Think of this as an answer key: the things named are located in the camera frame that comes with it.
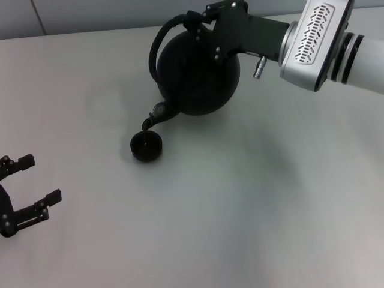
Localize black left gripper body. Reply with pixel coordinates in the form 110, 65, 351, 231
0, 184, 18, 239

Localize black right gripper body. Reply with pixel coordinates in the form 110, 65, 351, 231
205, 0, 291, 64

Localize black round teapot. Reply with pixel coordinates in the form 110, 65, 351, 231
148, 14, 241, 133

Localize small black teacup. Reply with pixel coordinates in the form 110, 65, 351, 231
130, 131, 164, 164

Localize right gripper connector cable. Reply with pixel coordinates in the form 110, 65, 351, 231
253, 55, 268, 79

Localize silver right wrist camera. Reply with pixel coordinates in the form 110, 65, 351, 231
278, 0, 355, 92

